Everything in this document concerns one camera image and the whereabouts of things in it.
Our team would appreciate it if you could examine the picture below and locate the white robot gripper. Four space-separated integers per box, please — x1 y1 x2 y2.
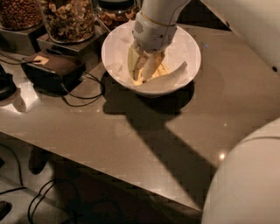
128 10 177 82

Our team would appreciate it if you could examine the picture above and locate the yellow banana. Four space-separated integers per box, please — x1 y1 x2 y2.
133 77 144 86
139 63 169 82

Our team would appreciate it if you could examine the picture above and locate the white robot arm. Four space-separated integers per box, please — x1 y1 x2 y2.
132 0 280 224

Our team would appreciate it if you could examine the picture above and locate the white paper bowl liner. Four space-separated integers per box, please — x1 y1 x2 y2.
108 20 200 94

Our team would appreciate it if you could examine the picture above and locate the white ceramic bowl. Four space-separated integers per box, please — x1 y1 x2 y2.
101 18 202 98

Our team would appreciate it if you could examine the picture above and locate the middle steel jar stand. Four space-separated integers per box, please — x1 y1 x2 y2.
37 25 107 70

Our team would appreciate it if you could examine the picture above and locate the steel jar stand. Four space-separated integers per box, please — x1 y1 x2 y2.
37 25 107 70
0 24 46 55

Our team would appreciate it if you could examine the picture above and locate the glass jar of pecans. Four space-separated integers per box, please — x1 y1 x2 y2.
96 0 139 30

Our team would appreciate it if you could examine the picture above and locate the glass jar of mixed nuts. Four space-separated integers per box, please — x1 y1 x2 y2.
37 0 95 44

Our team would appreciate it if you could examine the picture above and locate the dark brown box device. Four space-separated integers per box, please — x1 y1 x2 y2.
21 51 86 95

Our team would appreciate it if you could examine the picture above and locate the left steel jar stand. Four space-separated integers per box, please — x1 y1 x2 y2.
0 24 46 55

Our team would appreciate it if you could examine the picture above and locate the glass jar of almonds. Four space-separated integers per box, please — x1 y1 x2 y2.
0 0 42 31

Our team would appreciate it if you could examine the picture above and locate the black round device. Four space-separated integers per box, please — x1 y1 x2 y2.
0 65 17 101

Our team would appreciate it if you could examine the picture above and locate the dark shoe on floor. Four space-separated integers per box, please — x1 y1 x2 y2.
0 200 11 221

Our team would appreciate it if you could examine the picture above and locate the black cable on table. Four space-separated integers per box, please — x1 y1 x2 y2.
0 50 105 108

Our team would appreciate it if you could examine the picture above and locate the black floor cable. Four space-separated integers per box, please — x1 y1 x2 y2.
0 143 86 224

